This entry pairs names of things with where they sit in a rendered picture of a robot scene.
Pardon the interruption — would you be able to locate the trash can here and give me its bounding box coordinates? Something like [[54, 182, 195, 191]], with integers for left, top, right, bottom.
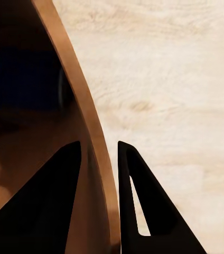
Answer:
[[0, 0, 121, 254]]

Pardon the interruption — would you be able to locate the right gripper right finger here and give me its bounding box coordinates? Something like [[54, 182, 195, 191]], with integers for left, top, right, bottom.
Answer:
[[118, 141, 207, 254]]

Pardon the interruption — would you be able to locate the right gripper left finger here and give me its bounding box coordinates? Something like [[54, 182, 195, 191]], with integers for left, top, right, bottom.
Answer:
[[0, 141, 81, 254]]

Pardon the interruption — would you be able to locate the can of soda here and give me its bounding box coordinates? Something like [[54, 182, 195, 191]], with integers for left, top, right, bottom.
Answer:
[[0, 46, 70, 112]]

